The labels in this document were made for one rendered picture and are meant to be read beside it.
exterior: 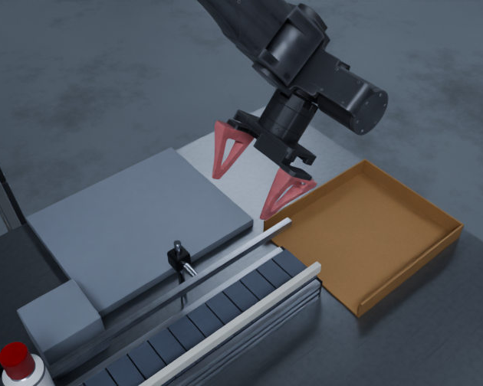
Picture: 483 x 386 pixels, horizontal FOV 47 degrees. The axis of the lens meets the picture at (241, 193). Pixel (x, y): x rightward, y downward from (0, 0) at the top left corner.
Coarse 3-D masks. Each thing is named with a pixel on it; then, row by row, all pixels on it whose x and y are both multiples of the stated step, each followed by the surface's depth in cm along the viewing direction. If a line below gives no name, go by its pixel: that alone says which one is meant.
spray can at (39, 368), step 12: (12, 348) 66; (24, 348) 66; (0, 360) 65; (12, 360) 65; (24, 360) 65; (36, 360) 69; (12, 372) 65; (24, 372) 66; (36, 372) 68; (48, 372) 71; (12, 384) 67; (24, 384) 67; (36, 384) 68; (48, 384) 70
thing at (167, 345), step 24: (264, 264) 101; (288, 264) 101; (240, 288) 97; (264, 288) 97; (192, 312) 94; (216, 312) 94; (240, 312) 94; (264, 312) 94; (168, 336) 90; (192, 336) 90; (120, 360) 87; (144, 360) 87; (168, 360) 87; (96, 384) 84; (120, 384) 84
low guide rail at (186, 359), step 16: (304, 272) 95; (288, 288) 93; (256, 304) 91; (272, 304) 92; (240, 320) 88; (224, 336) 87; (192, 352) 84; (176, 368) 83; (144, 384) 81; (160, 384) 82
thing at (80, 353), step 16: (288, 224) 98; (256, 240) 94; (240, 256) 93; (208, 272) 90; (176, 288) 87; (192, 288) 89; (160, 304) 85; (128, 320) 83; (112, 336) 82; (80, 352) 79; (48, 368) 77; (64, 368) 78
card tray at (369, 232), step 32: (320, 192) 119; (352, 192) 121; (384, 192) 121; (320, 224) 114; (352, 224) 114; (384, 224) 114; (416, 224) 114; (448, 224) 112; (320, 256) 108; (352, 256) 108; (384, 256) 108; (416, 256) 108; (352, 288) 103; (384, 288) 99
